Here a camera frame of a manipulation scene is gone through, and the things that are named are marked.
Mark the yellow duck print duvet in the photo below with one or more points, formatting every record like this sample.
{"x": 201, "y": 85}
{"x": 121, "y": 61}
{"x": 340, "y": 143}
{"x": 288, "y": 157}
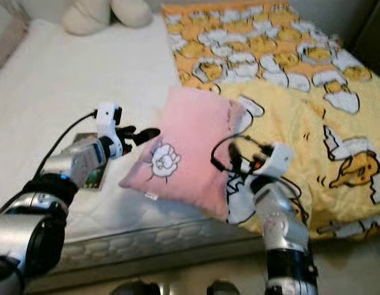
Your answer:
{"x": 275, "y": 55}

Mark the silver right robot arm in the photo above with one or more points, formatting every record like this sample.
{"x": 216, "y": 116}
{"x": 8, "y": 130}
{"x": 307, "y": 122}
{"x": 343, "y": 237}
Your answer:
{"x": 282, "y": 230}

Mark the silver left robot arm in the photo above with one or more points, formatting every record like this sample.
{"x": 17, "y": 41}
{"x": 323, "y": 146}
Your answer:
{"x": 30, "y": 227}

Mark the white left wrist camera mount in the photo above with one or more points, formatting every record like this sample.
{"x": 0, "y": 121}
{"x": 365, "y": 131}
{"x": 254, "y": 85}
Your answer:
{"x": 107, "y": 118}

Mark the dark robot left leg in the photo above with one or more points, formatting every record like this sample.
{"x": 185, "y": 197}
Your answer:
{"x": 131, "y": 289}

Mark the dark robot leg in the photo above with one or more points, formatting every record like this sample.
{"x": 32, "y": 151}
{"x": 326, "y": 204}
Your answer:
{"x": 131, "y": 289}
{"x": 223, "y": 289}

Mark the dark robot right leg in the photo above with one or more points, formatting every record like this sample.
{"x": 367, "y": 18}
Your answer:
{"x": 223, "y": 289}

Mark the beige padded bed side panel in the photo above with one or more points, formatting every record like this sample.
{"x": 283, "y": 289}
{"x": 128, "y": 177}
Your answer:
{"x": 5, "y": 31}

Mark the pink pillow with white print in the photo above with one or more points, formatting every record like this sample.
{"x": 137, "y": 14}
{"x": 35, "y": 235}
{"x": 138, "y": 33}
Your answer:
{"x": 190, "y": 135}

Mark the dark bedside furniture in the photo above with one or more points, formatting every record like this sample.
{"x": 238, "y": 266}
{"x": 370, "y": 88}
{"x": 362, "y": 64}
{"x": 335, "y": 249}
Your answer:
{"x": 371, "y": 31}

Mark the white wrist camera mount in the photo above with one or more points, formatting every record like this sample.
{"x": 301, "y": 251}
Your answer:
{"x": 279, "y": 158}
{"x": 107, "y": 118}

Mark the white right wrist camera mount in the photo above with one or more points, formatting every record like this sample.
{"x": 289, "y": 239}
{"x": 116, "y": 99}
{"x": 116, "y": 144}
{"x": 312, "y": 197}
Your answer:
{"x": 279, "y": 158}

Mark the cream plush toy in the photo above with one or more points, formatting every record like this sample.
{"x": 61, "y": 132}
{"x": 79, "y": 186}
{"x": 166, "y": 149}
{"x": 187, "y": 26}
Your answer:
{"x": 97, "y": 15}

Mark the beige bed base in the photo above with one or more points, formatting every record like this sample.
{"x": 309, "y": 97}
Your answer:
{"x": 183, "y": 273}

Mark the white quilted mattress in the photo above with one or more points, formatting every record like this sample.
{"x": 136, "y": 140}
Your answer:
{"x": 79, "y": 80}

